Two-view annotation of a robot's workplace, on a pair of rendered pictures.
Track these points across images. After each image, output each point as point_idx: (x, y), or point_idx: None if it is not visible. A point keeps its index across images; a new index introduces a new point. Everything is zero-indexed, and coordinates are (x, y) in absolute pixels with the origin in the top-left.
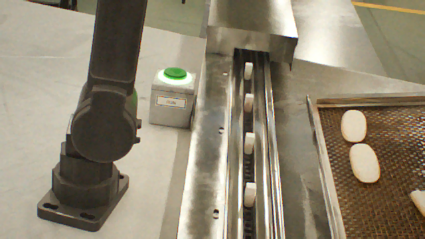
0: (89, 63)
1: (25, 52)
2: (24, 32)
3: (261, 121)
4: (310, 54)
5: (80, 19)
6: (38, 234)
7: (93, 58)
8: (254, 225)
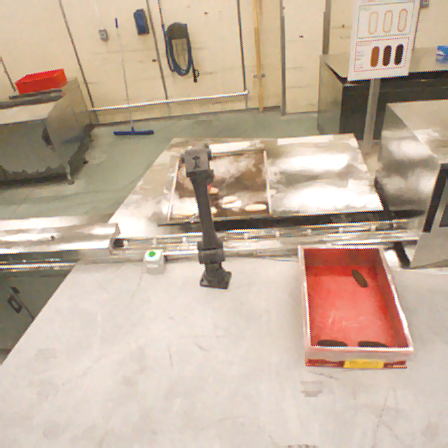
0: (214, 241)
1: (94, 327)
2: (66, 335)
3: (166, 239)
4: None
5: (47, 316)
6: (236, 286)
7: (215, 238)
8: None
